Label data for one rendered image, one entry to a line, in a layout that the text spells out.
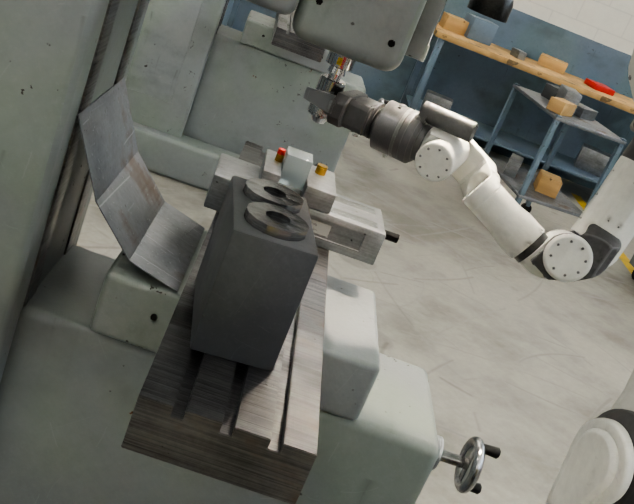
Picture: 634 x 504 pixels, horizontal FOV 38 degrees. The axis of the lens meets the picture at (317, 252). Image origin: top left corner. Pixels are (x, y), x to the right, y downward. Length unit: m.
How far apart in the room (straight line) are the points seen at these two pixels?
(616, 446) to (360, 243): 0.73
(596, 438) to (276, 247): 0.48
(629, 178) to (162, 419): 0.83
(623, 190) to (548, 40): 6.82
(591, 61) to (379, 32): 6.99
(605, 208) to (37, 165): 0.90
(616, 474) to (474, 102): 7.19
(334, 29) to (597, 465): 0.76
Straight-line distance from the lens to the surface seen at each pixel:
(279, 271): 1.21
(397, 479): 1.74
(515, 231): 1.53
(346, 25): 1.50
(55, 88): 1.45
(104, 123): 1.65
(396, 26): 1.50
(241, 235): 1.19
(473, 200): 1.53
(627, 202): 1.54
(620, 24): 8.47
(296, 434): 1.18
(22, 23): 1.45
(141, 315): 1.60
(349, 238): 1.78
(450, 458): 1.90
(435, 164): 1.50
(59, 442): 1.78
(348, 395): 1.63
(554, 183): 6.09
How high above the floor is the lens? 1.54
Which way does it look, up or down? 20 degrees down
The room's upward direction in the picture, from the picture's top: 22 degrees clockwise
